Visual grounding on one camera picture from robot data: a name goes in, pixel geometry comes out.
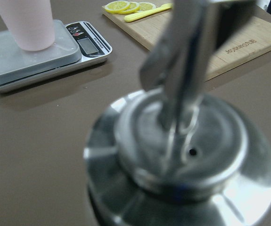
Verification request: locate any pink paper cup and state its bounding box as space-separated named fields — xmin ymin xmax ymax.
xmin=0 ymin=0 xmax=55 ymax=51

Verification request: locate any digital kitchen scale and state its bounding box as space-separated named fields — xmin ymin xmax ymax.
xmin=0 ymin=20 xmax=112 ymax=92

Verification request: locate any yellow plastic knife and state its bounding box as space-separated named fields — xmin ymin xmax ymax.
xmin=124 ymin=3 xmax=173 ymax=23

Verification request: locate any lemon slice middle of three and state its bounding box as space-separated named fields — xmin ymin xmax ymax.
xmin=121 ymin=2 xmax=140 ymax=14

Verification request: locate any lemon slice of three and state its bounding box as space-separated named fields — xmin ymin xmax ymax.
xmin=121 ymin=2 xmax=140 ymax=14
xmin=104 ymin=0 xmax=130 ymax=14

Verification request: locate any lemon slice lowest of three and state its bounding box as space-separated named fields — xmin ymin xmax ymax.
xmin=137 ymin=2 xmax=156 ymax=12

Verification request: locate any lemon slice upper of three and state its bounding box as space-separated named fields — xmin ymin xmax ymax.
xmin=104 ymin=0 xmax=130 ymax=14

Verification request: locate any wooden cutting board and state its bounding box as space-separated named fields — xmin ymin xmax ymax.
xmin=104 ymin=0 xmax=271 ymax=89

